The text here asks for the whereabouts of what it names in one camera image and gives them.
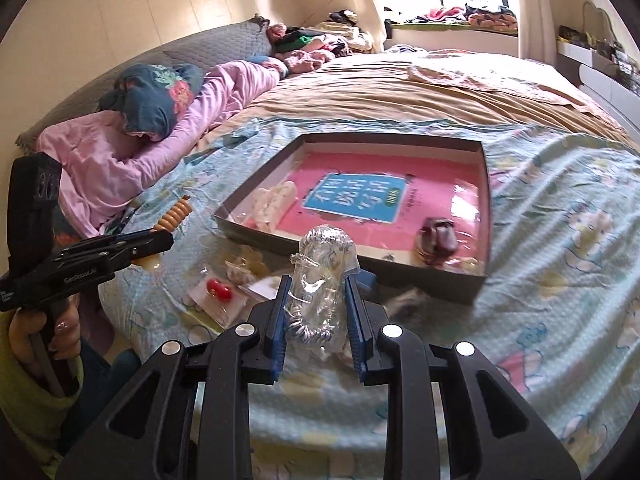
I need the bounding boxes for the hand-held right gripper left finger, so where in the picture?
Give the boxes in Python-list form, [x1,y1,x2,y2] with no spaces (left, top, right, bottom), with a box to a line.
[55,274,294,480]

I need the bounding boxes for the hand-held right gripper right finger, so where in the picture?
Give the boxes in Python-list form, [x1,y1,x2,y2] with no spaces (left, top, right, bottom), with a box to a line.
[344,275,582,480]

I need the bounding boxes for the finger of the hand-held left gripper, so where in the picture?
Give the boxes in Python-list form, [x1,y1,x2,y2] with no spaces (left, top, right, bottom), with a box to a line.
[97,237,176,276]
[52,227,173,263]

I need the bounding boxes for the small blue box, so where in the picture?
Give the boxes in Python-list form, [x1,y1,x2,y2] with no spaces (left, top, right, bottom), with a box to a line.
[357,269,382,297]

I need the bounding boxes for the bagged orange bead bracelet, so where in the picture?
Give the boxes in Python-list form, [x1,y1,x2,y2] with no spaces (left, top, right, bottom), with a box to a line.
[137,194,195,272]

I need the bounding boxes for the bagged silver bracelet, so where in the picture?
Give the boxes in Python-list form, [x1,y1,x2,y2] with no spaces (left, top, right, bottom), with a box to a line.
[290,225,359,362]

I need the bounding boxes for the bagged gold earrings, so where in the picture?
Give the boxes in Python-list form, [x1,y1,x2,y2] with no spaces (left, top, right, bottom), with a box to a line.
[220,244,281,292]

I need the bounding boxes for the grey cardboard box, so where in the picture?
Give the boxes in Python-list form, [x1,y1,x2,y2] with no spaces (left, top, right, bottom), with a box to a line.
[212,132,491,307]

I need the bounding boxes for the person's left forearm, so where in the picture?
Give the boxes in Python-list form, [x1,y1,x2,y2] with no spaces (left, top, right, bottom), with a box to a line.
[0,317,86,473]

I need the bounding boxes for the person's left hand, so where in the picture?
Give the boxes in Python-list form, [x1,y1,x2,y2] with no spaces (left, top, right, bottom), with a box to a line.
[9,304,83,392]

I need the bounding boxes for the pink quilt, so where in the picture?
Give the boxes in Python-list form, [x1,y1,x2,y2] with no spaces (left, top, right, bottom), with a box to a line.
[34,56,289,239]

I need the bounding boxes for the red earrings on card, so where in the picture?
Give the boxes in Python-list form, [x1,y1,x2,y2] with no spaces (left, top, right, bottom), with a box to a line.
[184,274,252,332]

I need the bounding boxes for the bagged white pearl hair clip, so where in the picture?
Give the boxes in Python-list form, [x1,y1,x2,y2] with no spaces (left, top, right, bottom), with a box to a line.
[249,181,302,235]

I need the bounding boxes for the dark red hair clip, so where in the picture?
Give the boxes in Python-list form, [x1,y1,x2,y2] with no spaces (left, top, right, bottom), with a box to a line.
[416,215,459,264]

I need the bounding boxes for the blue floral pillow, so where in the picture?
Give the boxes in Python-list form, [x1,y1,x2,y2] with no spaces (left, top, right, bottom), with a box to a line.
[97,62,206,142]

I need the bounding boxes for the person's dark blue pants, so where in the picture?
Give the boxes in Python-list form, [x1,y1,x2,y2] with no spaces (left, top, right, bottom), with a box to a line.
[59,336,144,457]

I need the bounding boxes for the grey quilted headboard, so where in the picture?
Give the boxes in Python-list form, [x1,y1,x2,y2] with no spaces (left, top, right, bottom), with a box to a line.
[15,14,275,152]

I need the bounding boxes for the tan blanket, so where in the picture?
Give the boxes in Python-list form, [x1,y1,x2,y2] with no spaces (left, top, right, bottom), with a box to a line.
[199,48,632,153]

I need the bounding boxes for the pile of clothes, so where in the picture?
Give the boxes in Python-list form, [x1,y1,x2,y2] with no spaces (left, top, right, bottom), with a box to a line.
[266,9,387,75]

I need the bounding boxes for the clothes on windowsill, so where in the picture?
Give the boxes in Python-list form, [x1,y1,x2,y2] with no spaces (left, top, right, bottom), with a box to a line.
[384,3,519,29]

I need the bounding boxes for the white dresser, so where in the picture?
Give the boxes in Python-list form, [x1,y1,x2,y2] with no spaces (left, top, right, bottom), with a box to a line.
[554,24,640,137]

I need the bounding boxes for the cloud-shaped mirror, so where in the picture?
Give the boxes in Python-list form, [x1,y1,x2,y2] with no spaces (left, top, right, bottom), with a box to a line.
[579,1,614,42]

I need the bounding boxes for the grey furry hair tie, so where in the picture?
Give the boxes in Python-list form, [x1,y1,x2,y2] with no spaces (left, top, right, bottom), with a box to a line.
[387,287,428,318]

